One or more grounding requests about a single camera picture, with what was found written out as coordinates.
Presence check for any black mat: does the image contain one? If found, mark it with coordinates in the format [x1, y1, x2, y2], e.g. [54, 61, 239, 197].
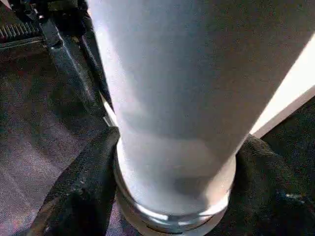
[0, 0, 315, 236]

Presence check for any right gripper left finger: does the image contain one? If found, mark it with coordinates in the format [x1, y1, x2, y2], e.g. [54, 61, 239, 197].
[31, 126, 121, 236]

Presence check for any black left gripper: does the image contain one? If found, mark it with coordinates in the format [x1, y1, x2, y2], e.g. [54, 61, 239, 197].
[0, 0, 115, 116]

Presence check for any white plastic table leg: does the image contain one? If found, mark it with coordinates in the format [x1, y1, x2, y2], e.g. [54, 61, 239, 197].
[86, 0, 315, 222]

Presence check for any white plastic table top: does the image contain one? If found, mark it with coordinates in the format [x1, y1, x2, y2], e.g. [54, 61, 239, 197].
[102, 31, 315, 236]

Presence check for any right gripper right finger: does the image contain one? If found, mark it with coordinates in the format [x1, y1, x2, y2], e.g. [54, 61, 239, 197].
[214, 134, 315, 236]

